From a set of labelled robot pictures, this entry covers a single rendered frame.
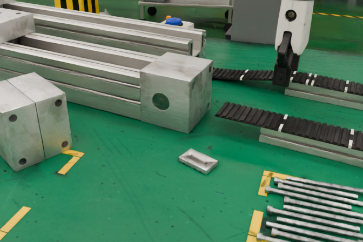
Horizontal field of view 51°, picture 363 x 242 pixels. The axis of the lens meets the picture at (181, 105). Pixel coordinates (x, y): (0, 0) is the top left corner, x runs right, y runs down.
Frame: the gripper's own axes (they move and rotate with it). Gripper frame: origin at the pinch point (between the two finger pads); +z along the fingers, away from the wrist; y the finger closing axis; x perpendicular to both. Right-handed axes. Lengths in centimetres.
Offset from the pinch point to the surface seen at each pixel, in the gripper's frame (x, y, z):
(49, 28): 56, -5, -2
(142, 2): 178, 244, 56
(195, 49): 20.7, 2.3, -0.6
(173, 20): 30.9, 11.7, -3.4
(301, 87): -3.7, -2.0, 1.7
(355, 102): -13.6, -1.4, 2.9
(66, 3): 254, 224, 61
